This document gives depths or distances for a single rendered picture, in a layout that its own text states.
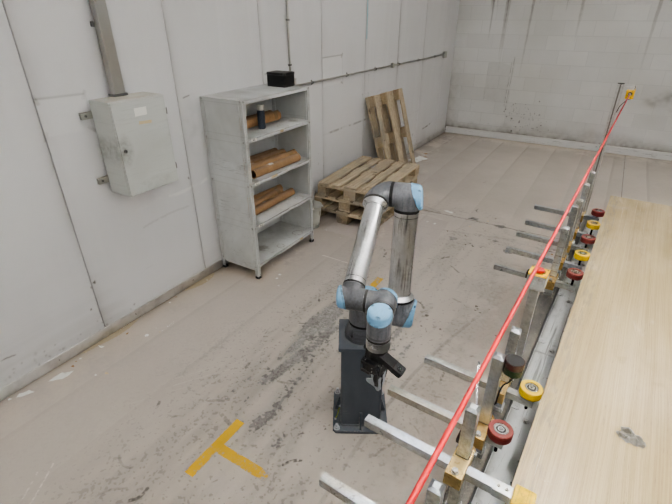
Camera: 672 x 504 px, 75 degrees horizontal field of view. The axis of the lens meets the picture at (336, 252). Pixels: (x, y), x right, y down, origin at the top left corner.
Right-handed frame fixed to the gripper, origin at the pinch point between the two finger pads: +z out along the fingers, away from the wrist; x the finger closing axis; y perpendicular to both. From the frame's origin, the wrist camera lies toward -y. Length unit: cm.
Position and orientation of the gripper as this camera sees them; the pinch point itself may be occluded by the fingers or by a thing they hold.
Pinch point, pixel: (380, 388)
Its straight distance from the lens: 180.9
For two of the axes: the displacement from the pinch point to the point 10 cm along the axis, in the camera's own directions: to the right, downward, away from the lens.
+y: -8.3, -2.7, 4.9
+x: -5.6, 4.0, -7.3
